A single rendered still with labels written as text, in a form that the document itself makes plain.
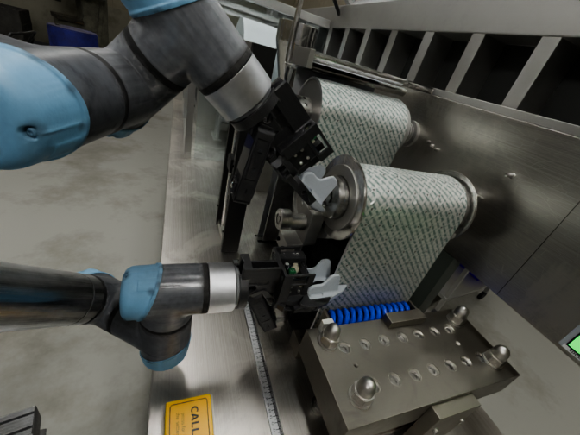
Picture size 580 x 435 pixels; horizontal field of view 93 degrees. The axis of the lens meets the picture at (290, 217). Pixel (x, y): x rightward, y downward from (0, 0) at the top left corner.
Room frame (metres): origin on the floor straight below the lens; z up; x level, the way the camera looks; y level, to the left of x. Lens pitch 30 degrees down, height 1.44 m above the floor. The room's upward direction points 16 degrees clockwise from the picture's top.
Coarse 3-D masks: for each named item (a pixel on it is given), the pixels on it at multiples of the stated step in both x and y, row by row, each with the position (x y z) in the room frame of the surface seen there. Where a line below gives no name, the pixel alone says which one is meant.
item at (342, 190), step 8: (328, 176) 0.45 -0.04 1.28; (336, 176) 0.44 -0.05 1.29; (344, 184) 0.43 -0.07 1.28; (336, 192) 0.42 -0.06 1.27; (344, 192) 0.42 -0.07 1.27; (328, 200) 0.43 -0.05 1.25; (336, 200) 0.41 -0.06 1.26; (344, 200) 0.41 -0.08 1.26; (328, 208) 0.42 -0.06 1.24; (336, 208) 0.40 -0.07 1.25; (344, 208) 0.41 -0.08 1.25; (328, 216) 0.42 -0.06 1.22; (336, 216) 0.41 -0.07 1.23
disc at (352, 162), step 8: (336, 160) 0.48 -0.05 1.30; (344, 160) 0.46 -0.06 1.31; (352, 160) 0.44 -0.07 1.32; (328, 168) 0.50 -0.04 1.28; (352, 168) 0.44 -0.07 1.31; (360, 168) 0.42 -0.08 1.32; (360, 176) 0.41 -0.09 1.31; (360, 184) 0.41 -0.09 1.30; (360, 192) 0.40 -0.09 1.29; (360, 200) 0.39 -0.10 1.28; (360, 208) 0.39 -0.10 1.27; (360, 216) 0.38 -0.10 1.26; (352, 224) 0.39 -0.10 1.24; (328, 232) 0.43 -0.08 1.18; (336, 232) 0.41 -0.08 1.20; (344, 232) 0.40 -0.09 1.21; (352, 232) 0.38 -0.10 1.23
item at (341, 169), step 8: (336, 168) 0.47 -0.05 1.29; (344, 168) 0.45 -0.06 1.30; (344, 176) 0.44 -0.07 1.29; (352, 176) 0.42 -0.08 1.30; (352, 184) 0.42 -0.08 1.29; (352, 192) 0.41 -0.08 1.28; (352, 200) 0.40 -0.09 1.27; (352, 208) 0.40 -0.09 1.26; (344, 216) 0.41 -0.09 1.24; (352, 216) 0.39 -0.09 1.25; (328, 224) 0.44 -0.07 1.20; (336, 224) 0.42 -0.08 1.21; (344, 224) 0.40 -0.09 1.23
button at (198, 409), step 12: (204, 396) 0.24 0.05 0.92; (168, 408) 0.21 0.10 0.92; (180, 408) 0.21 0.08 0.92; (192, 408) 0.22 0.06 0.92; (204, 408) 0.22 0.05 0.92; (168, 420) 0.19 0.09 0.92; (180, 420) 0.20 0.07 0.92; (192, 420) 0.20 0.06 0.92; (204, 420) 0.20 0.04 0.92; (168, 432) 0.18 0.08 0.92; (180, 432) 0.18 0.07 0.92; (192, 432) 0.19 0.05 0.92; (204, 432) 0.19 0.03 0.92
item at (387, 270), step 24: (360, 240) 0.40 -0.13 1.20; (384, 240) 0.43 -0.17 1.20; (408, 240) 0.45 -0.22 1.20; (432, 240) 0.48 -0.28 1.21; (360, 264) 0.41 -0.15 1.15; (384, 264) 0.44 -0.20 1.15; (408, 264) 0.47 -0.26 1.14; (360, 288) 0.43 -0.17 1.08; (384, 288) 0.46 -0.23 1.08; (408, 288) 0.49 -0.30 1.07
